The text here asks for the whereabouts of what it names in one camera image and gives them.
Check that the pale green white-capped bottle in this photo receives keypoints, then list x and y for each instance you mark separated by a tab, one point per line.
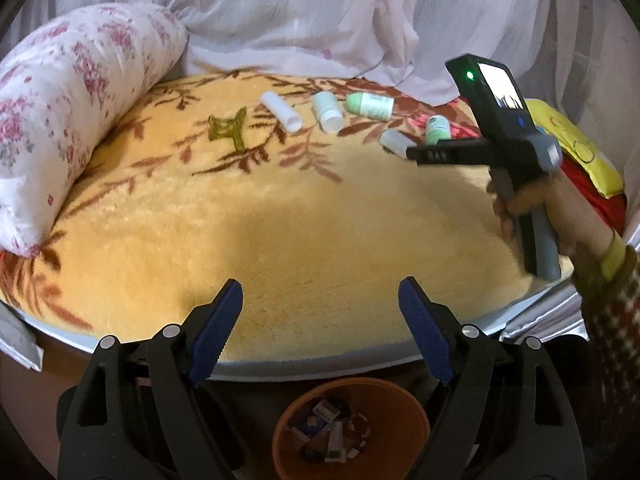
328	112

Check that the yellow floral plush blanket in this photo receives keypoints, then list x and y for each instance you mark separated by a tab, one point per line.
156	184

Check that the green labelled lying bottle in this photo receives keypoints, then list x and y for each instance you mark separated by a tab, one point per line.
370	105

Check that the green small tube bottle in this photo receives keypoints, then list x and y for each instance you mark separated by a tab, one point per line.
437	129

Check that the white tube bottle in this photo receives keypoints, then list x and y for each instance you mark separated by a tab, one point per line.
285	114

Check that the yellow plush pillow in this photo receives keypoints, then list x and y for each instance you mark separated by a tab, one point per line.
603	174

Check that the sheer white pink curtain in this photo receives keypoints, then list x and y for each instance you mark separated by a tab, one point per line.
579	55

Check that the floral rolled quilt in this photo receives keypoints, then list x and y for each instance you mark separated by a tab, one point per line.
62	88

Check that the patterned sweater forearm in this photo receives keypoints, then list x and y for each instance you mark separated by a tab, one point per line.
609	287

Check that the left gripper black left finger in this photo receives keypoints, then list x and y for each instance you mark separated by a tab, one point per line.
138	411

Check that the white green ointment tube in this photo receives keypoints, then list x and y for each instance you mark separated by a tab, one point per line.
335	450

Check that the small white cap bottle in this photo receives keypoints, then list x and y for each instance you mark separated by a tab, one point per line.
396	142

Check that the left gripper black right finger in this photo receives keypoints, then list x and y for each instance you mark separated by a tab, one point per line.
500	410

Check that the green plastic clip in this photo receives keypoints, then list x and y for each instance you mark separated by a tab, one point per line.
228	128

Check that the orange trash bin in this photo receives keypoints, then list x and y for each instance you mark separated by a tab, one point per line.
385	430

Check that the person's right hand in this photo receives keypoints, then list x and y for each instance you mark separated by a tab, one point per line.
582	234

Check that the purple white square container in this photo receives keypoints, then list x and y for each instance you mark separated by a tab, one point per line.
325	411

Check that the blue white medicine box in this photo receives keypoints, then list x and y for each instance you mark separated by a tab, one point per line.
314	448

